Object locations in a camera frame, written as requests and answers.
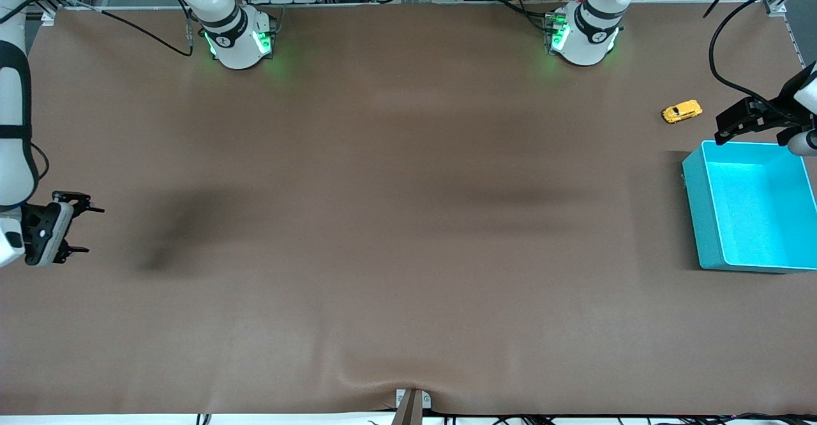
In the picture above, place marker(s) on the yellow beetle toy car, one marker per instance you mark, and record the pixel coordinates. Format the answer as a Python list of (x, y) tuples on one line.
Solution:
[(682, 111)]

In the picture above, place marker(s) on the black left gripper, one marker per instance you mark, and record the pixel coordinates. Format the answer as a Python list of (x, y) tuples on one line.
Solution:
[(780, 107)]

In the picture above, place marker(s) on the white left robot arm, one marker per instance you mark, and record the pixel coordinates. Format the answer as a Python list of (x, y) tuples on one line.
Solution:
[(587, 36)]

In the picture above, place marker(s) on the white mat corner clamp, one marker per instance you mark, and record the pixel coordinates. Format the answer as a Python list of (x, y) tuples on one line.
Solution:
[(49, 19)]

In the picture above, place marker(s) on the brown table mat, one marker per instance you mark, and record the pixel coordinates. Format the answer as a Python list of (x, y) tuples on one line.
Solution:
[(408, 221)]

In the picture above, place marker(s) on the teal plastic bin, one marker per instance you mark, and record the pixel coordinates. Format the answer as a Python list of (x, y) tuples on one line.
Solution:
[(753, 221)]

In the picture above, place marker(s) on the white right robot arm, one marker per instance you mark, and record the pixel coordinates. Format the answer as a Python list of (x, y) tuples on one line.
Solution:
[(236, 36)]

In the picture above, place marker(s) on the metal table edge bracket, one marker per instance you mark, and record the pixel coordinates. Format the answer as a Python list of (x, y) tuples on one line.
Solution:
[(413, 406)]

